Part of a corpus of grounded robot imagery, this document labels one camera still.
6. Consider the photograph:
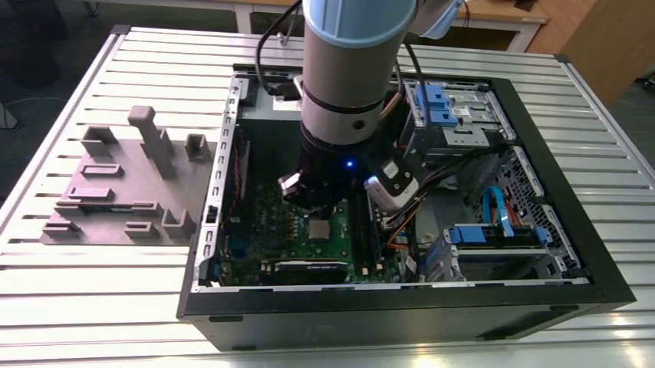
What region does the silver CPU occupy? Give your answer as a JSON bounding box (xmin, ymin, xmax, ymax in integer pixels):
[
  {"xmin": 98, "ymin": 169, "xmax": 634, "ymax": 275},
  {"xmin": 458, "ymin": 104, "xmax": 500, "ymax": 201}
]
[{"xmin": 309, "ymin": 219, "xmax": 333, "ymax": 241}]

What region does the grey power supply unit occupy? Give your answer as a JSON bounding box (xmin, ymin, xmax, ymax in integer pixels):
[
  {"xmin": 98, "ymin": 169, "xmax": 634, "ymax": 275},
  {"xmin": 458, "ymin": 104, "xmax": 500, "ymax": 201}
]
[{"xmin": 241, "ymin": 82, "xmax": 309, "ymax": 176}]

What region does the black RAM slot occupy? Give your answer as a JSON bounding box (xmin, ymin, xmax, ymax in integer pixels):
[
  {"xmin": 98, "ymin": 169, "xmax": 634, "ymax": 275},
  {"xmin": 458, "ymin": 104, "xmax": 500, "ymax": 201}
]
[
  {"xmin": 361, "ymin": 202, "xmax": 379, "ymax": 269},
  {"xmin": 349, "ymin": 195, "xmax": 367, "ymax": 272}
]

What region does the green motherboard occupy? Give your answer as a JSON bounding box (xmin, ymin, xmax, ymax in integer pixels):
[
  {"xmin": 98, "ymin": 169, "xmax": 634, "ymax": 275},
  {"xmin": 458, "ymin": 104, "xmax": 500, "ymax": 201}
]
[{"xmin": 219, "ymin": 179, "xmax": 406, "ymax": 284}]

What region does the black graphics card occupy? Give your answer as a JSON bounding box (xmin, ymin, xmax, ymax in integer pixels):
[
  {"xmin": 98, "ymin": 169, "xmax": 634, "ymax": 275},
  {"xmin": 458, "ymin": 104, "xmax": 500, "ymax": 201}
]
[{"xmin": 261, "ymin": 259, "xmax": 350, "ymax": 284}]

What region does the metal drive cage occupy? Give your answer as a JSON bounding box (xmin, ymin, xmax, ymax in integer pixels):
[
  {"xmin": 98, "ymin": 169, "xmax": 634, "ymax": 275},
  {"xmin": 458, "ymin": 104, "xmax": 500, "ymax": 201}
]
[{"xmin": 398, "ymin": 82, "xmax": 517, "ymax": 166}]

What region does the blue drive carrier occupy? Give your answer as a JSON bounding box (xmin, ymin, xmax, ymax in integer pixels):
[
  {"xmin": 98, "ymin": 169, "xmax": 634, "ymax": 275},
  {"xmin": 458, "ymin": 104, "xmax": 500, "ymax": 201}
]
[{"xmin": 416, "ymin": 84, "xmax": 460, "ymax": 127}]

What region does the hard disk in blue carrier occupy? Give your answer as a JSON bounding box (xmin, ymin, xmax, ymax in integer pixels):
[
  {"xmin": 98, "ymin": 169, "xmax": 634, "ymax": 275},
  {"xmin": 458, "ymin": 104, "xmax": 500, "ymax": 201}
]
[{"xmin": 449, "ymin": 225, "xmax": 550, "ymax": 249}]

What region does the grey parts rack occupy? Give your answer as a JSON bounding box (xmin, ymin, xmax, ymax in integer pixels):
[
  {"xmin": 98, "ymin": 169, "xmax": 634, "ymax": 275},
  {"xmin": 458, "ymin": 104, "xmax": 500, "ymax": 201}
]
[{"xmin": 39, "ymin": 105, "xmax": 219, "ymax": 246}]

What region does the black PC case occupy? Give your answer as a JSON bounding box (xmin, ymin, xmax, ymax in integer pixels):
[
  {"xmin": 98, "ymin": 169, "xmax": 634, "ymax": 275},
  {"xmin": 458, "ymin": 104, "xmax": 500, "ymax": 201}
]
[{"xmin": 177, "ymin": 63, "xmax": 638, "ymax": 352}]

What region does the metal disk bay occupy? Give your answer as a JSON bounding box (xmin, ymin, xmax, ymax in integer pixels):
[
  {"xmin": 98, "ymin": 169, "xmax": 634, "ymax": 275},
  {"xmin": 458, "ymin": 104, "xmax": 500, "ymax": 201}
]
[{"xmin": 441, "ymin": 224, "xmax": 585, "ymax": 284}]

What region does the wooden cabinet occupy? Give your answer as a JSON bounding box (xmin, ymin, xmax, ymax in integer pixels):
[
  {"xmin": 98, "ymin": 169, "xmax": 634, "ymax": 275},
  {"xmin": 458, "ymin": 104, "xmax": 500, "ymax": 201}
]
[{"xmin": 530, "ymin": 0, "xmax": 655, "ymax": 104}]

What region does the dark office chair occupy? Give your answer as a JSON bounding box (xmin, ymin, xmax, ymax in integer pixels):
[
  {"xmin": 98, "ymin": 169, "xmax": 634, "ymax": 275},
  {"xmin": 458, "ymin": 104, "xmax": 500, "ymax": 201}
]
[{"xmin": 0, "ymin": 0, "xmax": 71, "ymax": 91}]

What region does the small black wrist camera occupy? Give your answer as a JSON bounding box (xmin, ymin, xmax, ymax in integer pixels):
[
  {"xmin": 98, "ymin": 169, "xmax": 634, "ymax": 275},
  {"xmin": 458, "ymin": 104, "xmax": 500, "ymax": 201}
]
[{"xmin": 278, "ymin": 172, "xmax": 305, "ymax": 205}]

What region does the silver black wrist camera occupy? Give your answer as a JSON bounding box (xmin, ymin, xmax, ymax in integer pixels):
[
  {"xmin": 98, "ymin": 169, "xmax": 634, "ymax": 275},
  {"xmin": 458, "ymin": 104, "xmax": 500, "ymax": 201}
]
[{"xmin": 363, "ymin": 160, "xmax": 421, "ymax": 211}]

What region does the orange wire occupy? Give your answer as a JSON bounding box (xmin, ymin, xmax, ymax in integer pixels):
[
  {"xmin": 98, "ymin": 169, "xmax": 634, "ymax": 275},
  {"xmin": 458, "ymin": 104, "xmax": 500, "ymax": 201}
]
[{"xmin": 386, "ymin": 220, "xmax": 412, "ymax": 250}]

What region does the black cable bundle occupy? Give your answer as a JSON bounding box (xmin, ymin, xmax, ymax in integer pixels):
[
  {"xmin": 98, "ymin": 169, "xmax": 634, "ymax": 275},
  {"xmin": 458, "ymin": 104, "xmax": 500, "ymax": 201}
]
[{"xmin": 386, "ymin": 147, "xmax": 493, "ymax": 231}]

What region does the black camera cable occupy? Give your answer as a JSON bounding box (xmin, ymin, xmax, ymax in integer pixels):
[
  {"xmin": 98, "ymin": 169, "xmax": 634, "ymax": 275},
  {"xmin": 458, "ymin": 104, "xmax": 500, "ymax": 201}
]
[
  {"xmin": 394, "ymin": 41, "xmax": 428, "ymax": 85},
  {"xmin": 255, "ymin": 0, "xmax": 303, "ymax": 103}
]

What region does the blue flat wire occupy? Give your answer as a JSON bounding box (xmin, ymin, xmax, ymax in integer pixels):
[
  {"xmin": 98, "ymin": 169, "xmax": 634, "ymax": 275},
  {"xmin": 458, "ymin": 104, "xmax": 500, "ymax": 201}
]
[{"xmin": 484, "ymin": 186, "xmax": 517, "ymax": 237}]

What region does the wooden desk white frame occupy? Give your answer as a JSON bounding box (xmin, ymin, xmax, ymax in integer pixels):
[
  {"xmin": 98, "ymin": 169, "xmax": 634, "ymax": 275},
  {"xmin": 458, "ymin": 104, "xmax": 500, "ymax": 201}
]
[{"xmin": 233, "ymin": 0, "xmax": 553, "ymax": 53}]

